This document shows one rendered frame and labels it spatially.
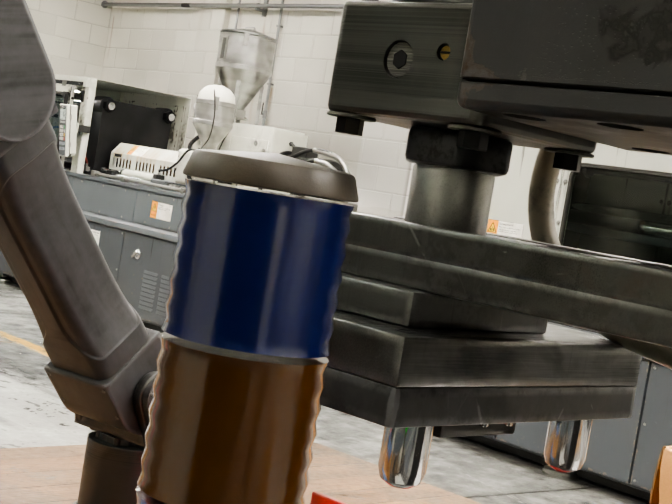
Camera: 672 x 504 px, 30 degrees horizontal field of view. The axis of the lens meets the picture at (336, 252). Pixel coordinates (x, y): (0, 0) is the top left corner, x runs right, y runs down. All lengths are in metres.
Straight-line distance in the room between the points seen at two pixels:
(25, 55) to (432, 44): 0.34
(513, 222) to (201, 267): 6.06
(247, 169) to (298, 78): 10.39
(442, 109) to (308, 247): 0.26
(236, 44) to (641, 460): 4.61
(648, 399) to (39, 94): 5.10
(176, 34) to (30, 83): 11.37
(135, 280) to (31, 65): 7.88
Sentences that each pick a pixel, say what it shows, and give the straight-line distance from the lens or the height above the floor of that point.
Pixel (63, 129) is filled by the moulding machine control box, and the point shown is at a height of 1.27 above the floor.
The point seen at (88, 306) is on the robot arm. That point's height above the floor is 1.08.
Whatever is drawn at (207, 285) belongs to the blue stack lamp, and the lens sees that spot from 0.26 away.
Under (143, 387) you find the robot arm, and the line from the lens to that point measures 0.92.
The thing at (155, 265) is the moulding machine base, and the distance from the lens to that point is 8.49.
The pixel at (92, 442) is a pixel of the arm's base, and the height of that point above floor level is 0.97.
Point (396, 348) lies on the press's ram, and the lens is 0.48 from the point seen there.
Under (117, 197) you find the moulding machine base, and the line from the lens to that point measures 8.96.
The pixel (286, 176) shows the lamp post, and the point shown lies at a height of 1.19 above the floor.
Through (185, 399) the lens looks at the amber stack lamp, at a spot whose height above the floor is 1.14.
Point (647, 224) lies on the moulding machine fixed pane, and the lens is 5.87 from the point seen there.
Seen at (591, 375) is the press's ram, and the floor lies 1.13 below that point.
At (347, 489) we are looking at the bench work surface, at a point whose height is 0.90.
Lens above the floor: 1.19
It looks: 3 degrees down
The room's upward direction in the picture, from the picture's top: 9 degrees clockwise
